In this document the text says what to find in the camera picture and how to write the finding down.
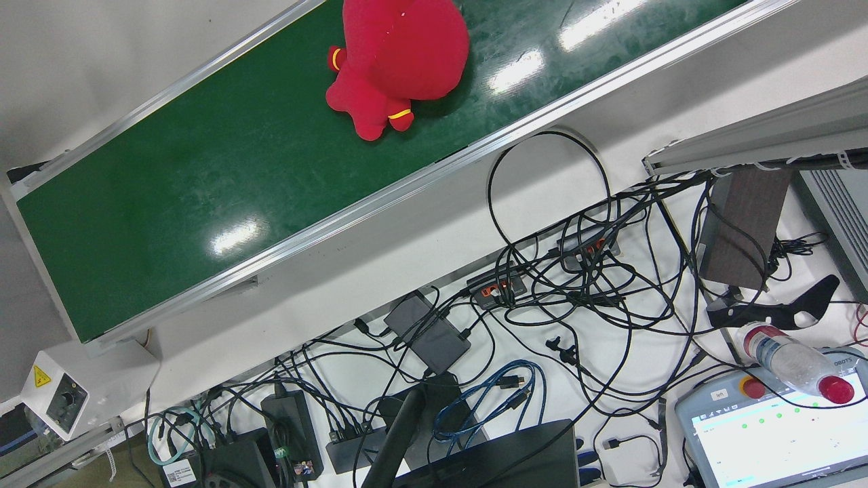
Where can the black mini computer box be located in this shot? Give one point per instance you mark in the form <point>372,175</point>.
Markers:
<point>230,468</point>

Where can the clear bottle with red cap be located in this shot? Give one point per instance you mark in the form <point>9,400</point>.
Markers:
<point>790,362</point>

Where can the white conveyor control box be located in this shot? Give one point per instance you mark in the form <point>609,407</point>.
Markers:
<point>51,400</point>

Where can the aluminium profile cell frame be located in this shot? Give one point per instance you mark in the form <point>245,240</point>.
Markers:
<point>759,142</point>

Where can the black USB hub orange ports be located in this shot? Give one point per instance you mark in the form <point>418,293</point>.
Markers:
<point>583,244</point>
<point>495,288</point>

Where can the black flat power adapter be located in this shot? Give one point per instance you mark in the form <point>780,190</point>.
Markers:
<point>427,332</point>

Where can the green conveyor belt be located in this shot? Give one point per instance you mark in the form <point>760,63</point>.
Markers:
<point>203,190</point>

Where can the black curved bracket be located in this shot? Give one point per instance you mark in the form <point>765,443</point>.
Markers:
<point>759,315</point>

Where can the black multiport hub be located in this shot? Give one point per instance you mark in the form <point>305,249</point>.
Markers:
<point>346,454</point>

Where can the red plush toy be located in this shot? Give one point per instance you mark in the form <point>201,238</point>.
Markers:
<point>400,61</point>

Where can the black power brick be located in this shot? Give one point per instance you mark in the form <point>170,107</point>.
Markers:
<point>291,427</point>

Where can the dark brown wood-grain block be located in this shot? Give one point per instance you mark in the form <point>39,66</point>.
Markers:
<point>742,230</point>

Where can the black Huawei monitor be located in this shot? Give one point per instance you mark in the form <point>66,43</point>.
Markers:
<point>502,461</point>

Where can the grey ribbed metal panel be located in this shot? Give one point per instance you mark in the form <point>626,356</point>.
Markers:
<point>841,217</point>

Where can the grey robot teach pendant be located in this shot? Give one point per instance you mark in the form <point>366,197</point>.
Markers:
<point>766,440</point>

